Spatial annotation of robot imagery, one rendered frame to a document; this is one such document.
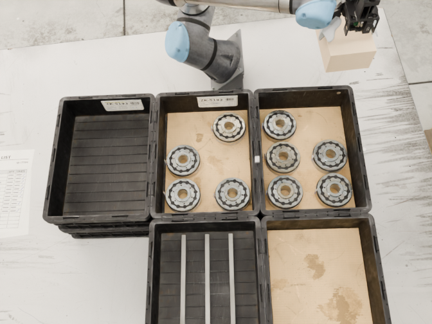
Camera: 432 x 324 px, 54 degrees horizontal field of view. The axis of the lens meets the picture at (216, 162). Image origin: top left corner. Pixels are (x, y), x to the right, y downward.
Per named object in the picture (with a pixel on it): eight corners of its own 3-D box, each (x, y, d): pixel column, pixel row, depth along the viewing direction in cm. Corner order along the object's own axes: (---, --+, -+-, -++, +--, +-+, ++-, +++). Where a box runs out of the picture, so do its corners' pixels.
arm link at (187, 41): (190, 71, 150) (157, 58, 143) (199, 34, 151) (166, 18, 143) (209, 68, 141) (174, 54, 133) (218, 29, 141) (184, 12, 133)
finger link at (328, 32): (314, 51, 112) (341, 29, 105) (310, 33, 114) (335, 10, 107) (323, 53, 114) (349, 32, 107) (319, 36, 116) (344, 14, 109)
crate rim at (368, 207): (252, 92, 132) (252, 88, 130) (350, 89, 131) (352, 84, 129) (260, 217, 117) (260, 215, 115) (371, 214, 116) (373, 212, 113)
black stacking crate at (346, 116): (252, 108, 141) (253, 90, 131) (342, 105, 140) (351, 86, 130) (259, 225, 126) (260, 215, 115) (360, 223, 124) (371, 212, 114)
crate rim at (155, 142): (156, 96, 134) (155, 92, 131) (252, 92, 132) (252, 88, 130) (151, 220, 118) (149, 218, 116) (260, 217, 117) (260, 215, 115)
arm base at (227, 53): (209, 62, 160) (188, 53, 154) (234, 33, 151) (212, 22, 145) (217, 92, 152) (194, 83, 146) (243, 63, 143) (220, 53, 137)
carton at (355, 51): (314, 26, 124) (319, 8, 117) (355, 22, 124) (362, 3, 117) (325, 72, 118) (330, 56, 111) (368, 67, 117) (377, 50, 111)
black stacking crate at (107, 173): (73, 116, 144) (60, 98, 133) (161, 112, 142) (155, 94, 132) (58, 231, 128) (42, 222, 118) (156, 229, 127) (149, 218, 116)
